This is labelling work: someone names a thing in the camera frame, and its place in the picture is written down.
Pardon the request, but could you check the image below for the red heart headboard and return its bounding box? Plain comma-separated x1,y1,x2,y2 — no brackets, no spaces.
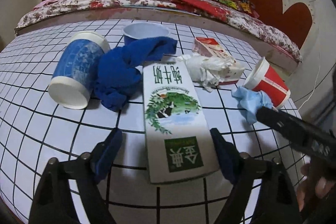
249,0,313,48

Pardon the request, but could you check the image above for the bed with floral sheet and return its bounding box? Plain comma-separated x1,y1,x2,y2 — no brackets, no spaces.
14,0,303,73

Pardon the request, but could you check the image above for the white cable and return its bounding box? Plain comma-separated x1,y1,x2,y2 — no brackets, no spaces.
297,63,322,111

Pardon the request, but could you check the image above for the light blue glove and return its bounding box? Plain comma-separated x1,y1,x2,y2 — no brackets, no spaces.
231,87,273,125

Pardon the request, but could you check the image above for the blue patterned paper cup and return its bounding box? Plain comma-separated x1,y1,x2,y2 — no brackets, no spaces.
48,31,110,109

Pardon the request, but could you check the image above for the person right hand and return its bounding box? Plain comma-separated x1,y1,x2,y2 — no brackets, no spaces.
296,161,335,211

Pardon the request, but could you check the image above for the green white milk carton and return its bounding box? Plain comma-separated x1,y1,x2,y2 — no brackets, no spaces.
142,61,219,184

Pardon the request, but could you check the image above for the red white small carton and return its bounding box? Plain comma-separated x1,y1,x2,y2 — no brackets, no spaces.
193,36,245,85

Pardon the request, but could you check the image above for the red paper cup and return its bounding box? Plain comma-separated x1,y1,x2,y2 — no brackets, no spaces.
243,57,291,109

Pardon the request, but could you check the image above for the blue plastic cup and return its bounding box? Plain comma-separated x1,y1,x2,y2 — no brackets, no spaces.
122,22,170,45

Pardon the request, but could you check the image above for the dark blue cloth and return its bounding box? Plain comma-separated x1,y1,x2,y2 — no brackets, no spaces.
93,36,177,112

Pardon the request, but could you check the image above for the white grid tablecloth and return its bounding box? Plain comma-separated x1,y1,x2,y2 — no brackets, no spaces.
1,20,307,223

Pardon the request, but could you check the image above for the white tissue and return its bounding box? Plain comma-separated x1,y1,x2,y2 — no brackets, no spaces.
175,53,234,92

